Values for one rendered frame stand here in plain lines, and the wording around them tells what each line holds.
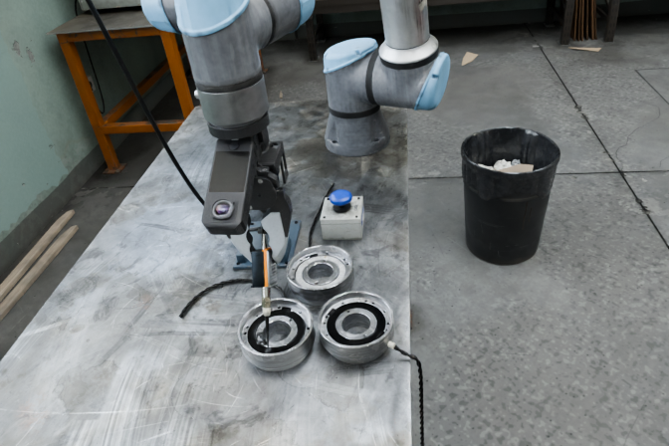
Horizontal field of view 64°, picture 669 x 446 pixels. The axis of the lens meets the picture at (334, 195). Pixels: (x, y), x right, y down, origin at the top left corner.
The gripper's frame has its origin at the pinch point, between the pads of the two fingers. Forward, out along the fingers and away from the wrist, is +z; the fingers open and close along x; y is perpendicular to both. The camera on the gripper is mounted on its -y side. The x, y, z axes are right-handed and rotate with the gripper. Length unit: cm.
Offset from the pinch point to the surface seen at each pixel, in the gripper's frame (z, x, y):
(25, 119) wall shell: 46, 152, 155
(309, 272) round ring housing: 10.9, -3.5, 9.4
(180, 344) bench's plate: 13.3, 14.2, -3.1
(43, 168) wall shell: 70, 152, 153
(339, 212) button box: 8.7, -7.6, 22.2
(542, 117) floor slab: 94, -97, 224
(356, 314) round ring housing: 10.6, -11.6, 0.1
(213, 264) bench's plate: 13.3, 14.3, 14.5
